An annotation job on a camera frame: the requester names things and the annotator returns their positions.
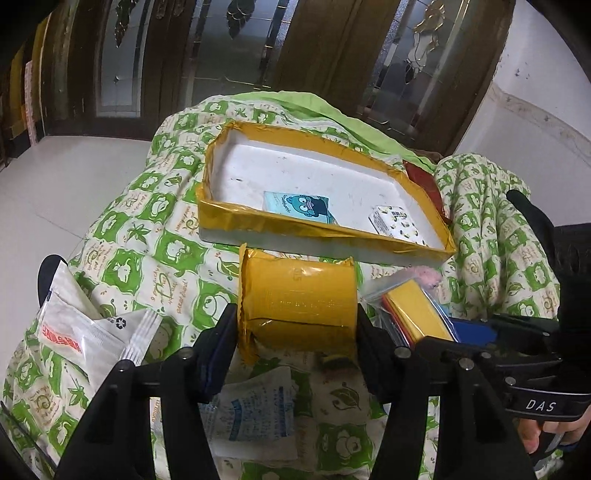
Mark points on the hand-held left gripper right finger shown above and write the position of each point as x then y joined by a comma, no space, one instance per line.
369,353

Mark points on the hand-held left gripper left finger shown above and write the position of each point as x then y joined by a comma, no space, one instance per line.
219,360

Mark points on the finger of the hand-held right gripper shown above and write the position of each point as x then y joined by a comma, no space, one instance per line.
473,331
443,347

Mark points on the zip bag of coloured sheets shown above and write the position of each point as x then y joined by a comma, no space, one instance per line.
415,311

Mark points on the white blue-print sachet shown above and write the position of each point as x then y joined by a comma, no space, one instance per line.
249,410

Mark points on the pink fuzzy toy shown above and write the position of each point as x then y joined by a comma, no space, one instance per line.
428,278

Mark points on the yellow packet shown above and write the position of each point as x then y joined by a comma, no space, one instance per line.
295,304

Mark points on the yellow taped foam box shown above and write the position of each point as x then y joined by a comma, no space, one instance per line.
300,161

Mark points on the person's right hand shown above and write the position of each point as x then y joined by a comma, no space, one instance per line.
528,434

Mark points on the white patterned tissue pack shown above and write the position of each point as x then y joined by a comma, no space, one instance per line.
399,224

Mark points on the white red-label plastic packet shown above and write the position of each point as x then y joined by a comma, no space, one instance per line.
83,323

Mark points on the red flat object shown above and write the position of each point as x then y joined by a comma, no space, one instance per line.
425,184

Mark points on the green printed blanket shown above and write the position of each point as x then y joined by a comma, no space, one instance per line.
138,221

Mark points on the blue cartoon tissue pack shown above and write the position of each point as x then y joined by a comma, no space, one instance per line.
300,206

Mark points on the wooden glass door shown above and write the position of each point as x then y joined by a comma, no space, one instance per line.
369,55
171,60

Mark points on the yellow flat boards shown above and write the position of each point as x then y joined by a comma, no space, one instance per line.
21,92

